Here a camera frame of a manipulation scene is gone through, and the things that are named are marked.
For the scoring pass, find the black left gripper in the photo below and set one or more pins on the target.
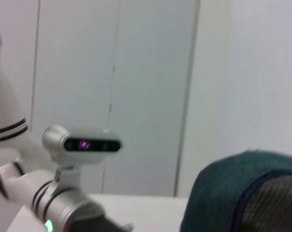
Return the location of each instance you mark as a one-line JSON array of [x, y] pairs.
[[97, 223]]

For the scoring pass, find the dark teal insulated bag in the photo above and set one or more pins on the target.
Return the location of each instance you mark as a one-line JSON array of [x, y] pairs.
[[221, 193]]

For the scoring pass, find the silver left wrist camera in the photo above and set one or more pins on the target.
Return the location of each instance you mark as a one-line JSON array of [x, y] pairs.
[[88, 145]]

